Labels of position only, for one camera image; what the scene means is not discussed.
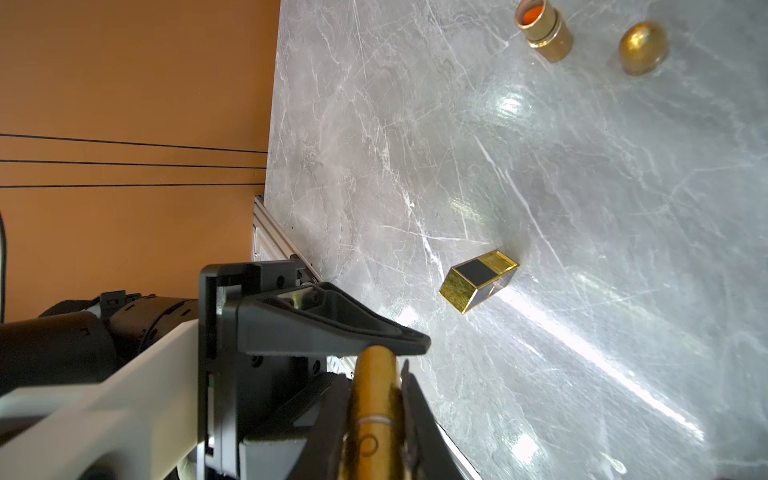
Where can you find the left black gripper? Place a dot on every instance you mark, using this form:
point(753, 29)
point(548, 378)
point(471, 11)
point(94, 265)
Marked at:
point(269, 408)

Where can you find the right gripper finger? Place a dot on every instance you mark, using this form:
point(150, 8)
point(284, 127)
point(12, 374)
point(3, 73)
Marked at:
point(426, 454)

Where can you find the gold lipstick base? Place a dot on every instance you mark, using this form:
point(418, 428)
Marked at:
point(544, 28)

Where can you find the gold lipstick cap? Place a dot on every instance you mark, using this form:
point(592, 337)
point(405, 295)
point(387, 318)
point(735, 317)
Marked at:
point(642, 48)

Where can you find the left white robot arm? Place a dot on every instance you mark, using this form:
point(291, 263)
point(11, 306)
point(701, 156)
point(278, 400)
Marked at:
point(109, 391)

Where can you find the gold black square box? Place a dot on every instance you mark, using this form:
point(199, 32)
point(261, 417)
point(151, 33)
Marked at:
point(472, 282)

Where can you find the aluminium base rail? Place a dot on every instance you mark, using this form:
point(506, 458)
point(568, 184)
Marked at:
point(271, 242)

